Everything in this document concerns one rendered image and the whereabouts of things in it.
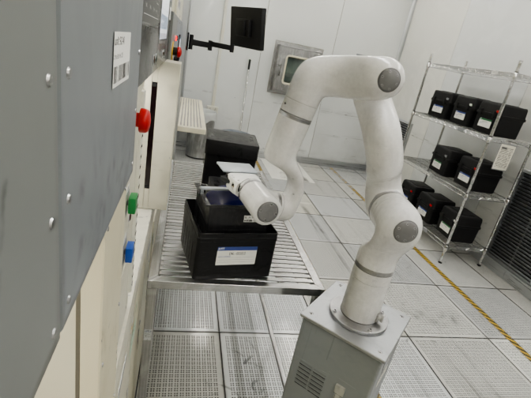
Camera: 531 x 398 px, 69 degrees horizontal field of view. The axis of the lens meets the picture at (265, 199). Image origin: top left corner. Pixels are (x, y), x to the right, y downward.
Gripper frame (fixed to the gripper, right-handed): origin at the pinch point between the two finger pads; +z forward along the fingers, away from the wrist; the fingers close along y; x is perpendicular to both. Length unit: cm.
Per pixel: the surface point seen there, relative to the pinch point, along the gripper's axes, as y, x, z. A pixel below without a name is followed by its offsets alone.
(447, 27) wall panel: 325, 104, 277
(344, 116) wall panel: 282, -28, 381
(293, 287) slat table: 19.7, -33.3, -20.8
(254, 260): 6.6, -26.4, -13.8
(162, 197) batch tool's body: -21.7, -16.3, 16.4
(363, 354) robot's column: 29, -36, -51
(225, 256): -4.0, -24.2, -13.8
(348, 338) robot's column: 27, -34, -46
